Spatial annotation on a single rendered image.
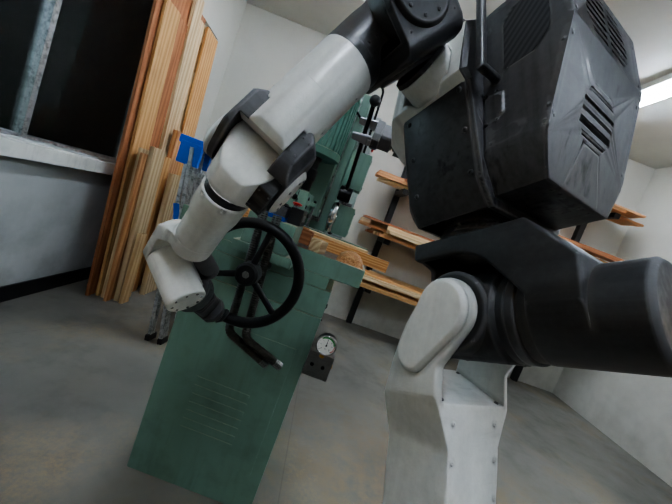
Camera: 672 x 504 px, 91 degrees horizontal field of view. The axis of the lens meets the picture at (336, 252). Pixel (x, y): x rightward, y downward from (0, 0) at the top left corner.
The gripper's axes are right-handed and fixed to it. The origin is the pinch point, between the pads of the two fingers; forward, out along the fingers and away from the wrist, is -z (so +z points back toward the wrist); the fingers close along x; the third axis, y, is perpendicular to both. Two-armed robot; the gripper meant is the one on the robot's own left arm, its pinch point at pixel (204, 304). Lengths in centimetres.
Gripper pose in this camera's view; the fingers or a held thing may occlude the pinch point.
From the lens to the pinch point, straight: 85.6
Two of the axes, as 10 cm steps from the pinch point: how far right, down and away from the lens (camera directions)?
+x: 8.0, 5.8, -1.4
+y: 5.9, -7.1, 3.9
